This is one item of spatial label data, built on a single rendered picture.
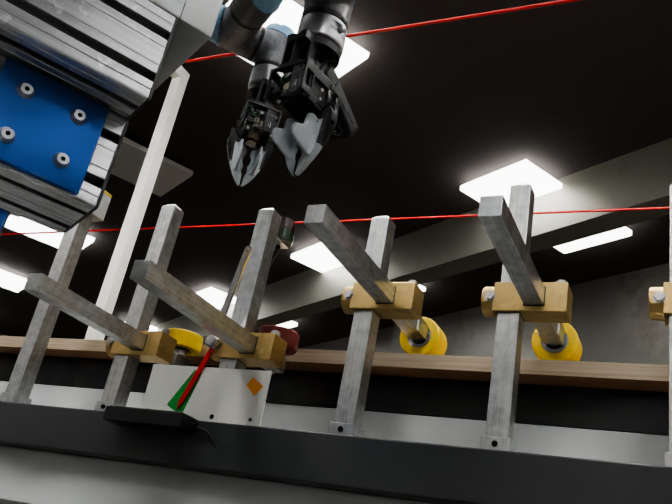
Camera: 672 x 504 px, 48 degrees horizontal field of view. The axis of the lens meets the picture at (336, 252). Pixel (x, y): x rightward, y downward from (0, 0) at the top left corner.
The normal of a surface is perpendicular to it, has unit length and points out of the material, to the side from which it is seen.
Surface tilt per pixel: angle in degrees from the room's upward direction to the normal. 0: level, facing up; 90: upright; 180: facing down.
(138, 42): 90
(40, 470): 90
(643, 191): 90
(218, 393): 90
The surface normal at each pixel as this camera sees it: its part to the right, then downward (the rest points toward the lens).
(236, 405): -0.40, -0.44
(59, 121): 0.60, -0.22
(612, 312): -0.78, -0.38
